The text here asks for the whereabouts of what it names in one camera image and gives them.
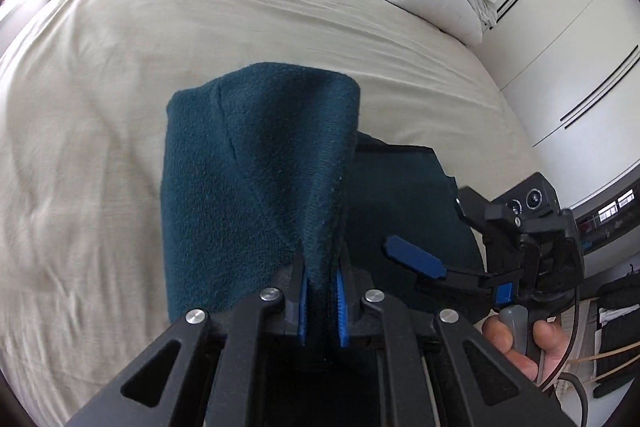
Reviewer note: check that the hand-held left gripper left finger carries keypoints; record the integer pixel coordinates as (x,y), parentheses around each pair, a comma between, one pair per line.
(301,312)

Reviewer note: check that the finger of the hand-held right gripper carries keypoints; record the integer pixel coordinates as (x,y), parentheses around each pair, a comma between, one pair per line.
(470,207)
(415,257)

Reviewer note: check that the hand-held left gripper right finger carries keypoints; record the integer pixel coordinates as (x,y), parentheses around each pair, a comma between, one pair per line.
(341,307)

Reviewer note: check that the dark teal towel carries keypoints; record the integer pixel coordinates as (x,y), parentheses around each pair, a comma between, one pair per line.
(240,182)

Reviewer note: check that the person's right hand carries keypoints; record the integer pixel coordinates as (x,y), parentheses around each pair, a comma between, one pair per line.
(500,337)

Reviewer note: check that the dark cloth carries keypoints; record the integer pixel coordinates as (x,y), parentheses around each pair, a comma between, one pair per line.
(619,307)

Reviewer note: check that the white wardrobe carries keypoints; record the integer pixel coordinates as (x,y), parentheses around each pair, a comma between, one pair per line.
(575,32)

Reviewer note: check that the bed with beige sheet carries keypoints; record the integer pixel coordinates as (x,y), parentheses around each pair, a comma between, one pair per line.
(125,57)

